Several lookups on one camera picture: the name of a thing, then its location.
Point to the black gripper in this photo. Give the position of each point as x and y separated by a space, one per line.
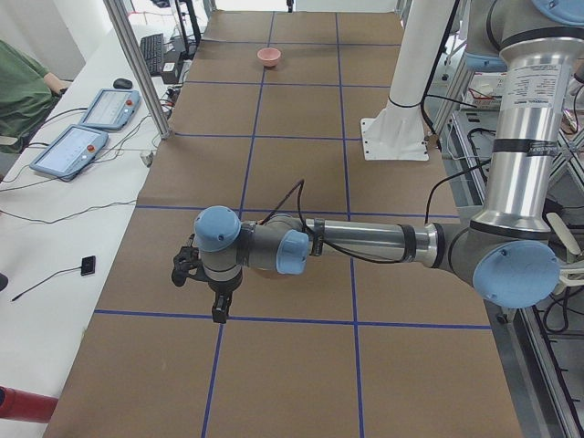
222 286

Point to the pink bowl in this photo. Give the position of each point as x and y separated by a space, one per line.
269 57

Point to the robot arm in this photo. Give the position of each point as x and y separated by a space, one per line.
503 252

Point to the small black square device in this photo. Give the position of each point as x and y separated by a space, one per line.
88 265

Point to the blue teach pendant near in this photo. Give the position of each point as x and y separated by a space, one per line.
73 150

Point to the blue teach pendant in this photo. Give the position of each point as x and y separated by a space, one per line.
111 109
73 150

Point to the red cylinder object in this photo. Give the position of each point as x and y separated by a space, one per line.
26 406

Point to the blue teach pendant far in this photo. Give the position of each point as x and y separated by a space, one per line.
111 109

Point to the black computer mouse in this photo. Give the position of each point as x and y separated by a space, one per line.
122 83

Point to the black keyboard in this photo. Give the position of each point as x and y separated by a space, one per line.
152 50

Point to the person in green shirt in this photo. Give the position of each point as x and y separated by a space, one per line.
29 91

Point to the aluminium frame post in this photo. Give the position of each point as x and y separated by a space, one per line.
130 47

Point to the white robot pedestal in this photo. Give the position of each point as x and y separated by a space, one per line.
397 133

